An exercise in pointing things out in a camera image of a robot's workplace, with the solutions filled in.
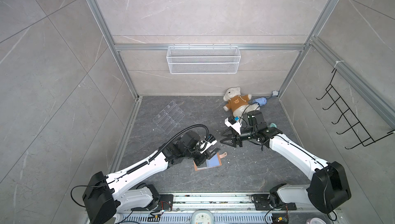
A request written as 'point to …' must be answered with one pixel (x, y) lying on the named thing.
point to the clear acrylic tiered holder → (167, 118)
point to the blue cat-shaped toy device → (262, 101)
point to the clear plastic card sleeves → (214, 161)
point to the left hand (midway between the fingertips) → (209, 150)
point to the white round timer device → (202, 217)
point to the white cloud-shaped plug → (275, 93)
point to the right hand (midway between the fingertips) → (222, 136)
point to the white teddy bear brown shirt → (238, 103)
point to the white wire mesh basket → (202, 60)
